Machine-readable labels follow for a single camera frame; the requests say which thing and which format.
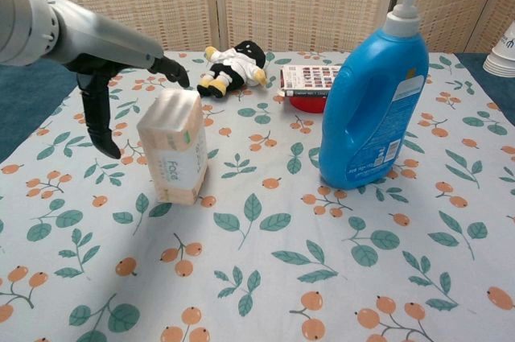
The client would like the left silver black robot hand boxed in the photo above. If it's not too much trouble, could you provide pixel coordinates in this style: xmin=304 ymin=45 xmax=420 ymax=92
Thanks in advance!
xmin=43 ymin=0 xmax=191 ymax=160

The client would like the red bowl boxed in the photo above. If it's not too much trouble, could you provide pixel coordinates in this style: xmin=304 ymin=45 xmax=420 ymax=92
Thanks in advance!
xmin=288 ymin=94 xmax=328 ymax=114

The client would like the woven folding screen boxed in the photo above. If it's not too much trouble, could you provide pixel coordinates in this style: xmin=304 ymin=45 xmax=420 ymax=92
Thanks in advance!
xmin=0 ymin=0 xmax=515 ymax=56

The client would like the stack of white paper cups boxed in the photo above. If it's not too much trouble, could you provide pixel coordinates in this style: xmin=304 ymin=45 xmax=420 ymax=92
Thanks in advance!
xmin=482 ymin=19 xmax=515 ymax=77

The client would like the teal table cover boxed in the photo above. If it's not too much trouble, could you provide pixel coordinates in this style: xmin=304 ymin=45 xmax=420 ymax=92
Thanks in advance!
xmin=0 ymin=51 xmax=515 ymax=164

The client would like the floral tablecloth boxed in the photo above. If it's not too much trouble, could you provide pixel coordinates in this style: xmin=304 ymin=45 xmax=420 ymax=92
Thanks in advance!
xmin=0 ymin=50 xmax=515 ymax=342

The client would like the white tissue pack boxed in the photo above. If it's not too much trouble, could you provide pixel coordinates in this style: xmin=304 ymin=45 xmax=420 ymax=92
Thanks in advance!
xmin=136 ymin=89 xmax=209 ymax=207

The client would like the black white plush doll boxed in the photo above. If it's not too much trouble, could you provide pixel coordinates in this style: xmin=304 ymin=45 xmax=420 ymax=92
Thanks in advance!
xmin=196 ymin=39 xmax=269 ymax=100

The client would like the white box with picture grid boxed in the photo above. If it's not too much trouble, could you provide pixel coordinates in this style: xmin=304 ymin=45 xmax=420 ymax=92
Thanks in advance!
xmin=279 ymin=64 xmax=343 ymax=98

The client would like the blue detergent pump bottle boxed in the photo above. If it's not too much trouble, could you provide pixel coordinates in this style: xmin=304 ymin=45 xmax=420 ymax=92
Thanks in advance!
xmin=318 ymin=0 xmax=436 ymax=189

